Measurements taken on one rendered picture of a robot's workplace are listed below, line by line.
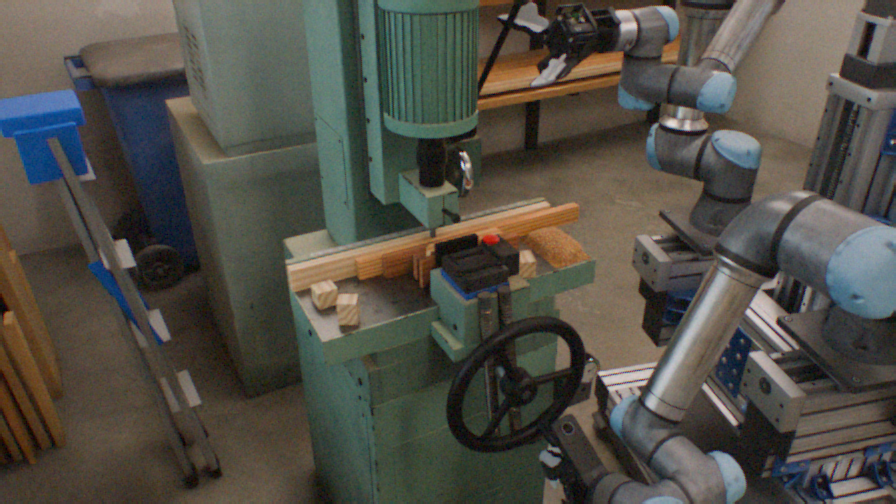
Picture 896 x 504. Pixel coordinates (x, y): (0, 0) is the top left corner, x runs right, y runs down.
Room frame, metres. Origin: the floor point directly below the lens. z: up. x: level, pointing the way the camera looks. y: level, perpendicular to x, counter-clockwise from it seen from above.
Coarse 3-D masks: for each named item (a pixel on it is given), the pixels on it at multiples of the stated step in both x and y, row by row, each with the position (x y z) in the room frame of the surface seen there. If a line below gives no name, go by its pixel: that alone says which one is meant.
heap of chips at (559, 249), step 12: (552, 228) 1.33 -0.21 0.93; (528, 240) 1.32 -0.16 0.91; (540, 240) 1.29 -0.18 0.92; (552, 240) 1.28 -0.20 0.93; (564, 240) 1.27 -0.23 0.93; (540, 252) 1.27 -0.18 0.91; (552, 252) 1.25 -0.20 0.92; (564, 252) 1.25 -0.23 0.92; (576, 252) 1.25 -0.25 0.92; (552, 264) 1.23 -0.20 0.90; (564, 264) 1.23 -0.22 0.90
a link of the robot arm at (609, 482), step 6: (612, 474) 0.76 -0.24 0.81; (618, 474) 0.76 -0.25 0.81; (606, 480) 0.75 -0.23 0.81; (612, 480) 0.74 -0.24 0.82; (618, 480) 0.74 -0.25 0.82; (624, 480) 0.73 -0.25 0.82; (600, 486) 0.74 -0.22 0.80; (606, 486) 0.73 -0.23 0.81; (612, 486) 0.73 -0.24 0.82; (594, 492) 0.74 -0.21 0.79; (600, 492) 0.73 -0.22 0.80; (606, 492) 0.72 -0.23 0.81; (594, 498) 0.73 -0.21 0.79; (600, 498) 0.72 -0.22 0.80; (606, 498) 0.71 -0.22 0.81
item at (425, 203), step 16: (400, 176) 1.31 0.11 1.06; (416, 176) 1.30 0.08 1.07; (400, 192) 1.31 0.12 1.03; (416, 192) 1.24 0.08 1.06; (432, 192) 1.22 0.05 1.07; (448, 192) 1.22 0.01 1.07; (416, 208) 1.25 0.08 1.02; (432, 208) 1.21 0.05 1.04; (448, 208) 1.22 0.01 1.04; (432, 224) 1.20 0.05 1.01
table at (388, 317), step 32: (352, 288) 1.14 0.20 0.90; (384, 288) 1.14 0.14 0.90; (416, 288) 1.14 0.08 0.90; (544, 288) 1.20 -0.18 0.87; (320, 320) 1.04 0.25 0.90; (384, 320) 1.04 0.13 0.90; (416, 320) 1.06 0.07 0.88; (320, 352) 0.99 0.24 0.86; (352, 352) 1.00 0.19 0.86; (448, 352) 1.01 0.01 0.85
